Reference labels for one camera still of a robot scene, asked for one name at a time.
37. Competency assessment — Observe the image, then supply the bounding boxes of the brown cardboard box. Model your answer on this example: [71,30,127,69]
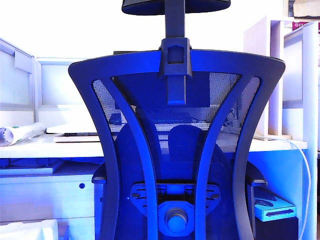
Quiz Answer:
[287,0,320,19]

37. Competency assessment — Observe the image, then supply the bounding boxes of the white desktop shelf organizer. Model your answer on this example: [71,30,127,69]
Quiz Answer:
[243,15,301,141]

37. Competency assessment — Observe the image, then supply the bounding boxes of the white closed laptop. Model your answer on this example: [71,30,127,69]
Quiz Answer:
[45,123,101,135]

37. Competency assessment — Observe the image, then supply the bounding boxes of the flat light wooden board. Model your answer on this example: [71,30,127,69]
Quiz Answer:
[53,132,101,144]

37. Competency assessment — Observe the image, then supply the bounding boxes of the white desk side panel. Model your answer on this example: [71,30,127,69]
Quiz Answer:
[283,20,320,240]

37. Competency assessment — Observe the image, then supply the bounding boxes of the white power cable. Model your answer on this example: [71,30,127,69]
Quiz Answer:
[252,135,312,240]

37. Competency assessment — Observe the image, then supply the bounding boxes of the white drawer cabinet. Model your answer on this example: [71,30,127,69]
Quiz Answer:
[0,173,96,240]

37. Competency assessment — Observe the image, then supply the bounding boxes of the white rear partition panel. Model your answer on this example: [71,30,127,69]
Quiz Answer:
[35,56,88,123]

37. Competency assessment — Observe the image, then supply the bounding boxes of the white foam block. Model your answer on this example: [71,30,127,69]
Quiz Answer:
[0,218,60,240]

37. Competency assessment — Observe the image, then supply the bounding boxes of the cyan cardboard box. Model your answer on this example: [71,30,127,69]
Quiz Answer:
[253,193,297,222]

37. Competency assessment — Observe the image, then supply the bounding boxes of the black box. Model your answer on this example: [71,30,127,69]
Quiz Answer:
[254,215,300,240]

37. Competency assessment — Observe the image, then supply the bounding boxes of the black mesh office chair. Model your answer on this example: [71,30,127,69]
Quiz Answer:
[67,0,287,240]

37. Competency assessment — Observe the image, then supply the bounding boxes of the under-desk keyboard tray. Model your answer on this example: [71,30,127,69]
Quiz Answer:
[0,158,66,177]

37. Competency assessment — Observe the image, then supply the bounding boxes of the white side partition panel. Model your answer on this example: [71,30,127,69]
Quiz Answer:
[0,37,36,124]

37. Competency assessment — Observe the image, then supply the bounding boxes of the pink printed box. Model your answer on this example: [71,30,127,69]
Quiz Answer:
[291,21,320,34]

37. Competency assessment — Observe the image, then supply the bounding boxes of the rolled white plastic sheet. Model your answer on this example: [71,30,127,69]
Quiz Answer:
[0,122,47,146]

